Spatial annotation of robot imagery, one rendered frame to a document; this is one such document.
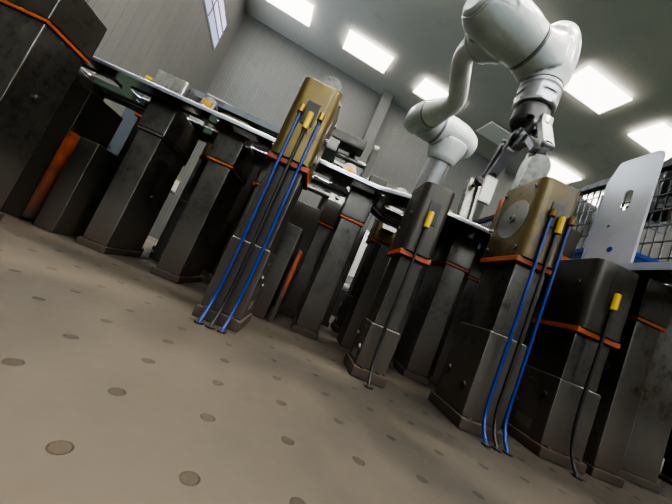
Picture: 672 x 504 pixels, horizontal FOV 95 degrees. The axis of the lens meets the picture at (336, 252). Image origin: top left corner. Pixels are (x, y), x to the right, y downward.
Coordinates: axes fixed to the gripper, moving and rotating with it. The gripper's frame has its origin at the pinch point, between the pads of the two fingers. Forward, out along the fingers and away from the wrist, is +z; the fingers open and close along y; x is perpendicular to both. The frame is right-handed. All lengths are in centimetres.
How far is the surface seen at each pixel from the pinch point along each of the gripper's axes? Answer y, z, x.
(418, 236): 20.7, 22.6, -20.2
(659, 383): 17.0, 27.4, 26.8
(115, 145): -30, 21, -96
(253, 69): -731, -409, -363
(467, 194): -14.2, -2.8, -1.2
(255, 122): -27, -1, -63
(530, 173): 18.1, 5.2, -6.4
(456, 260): 6.3, 19.9, -7.1
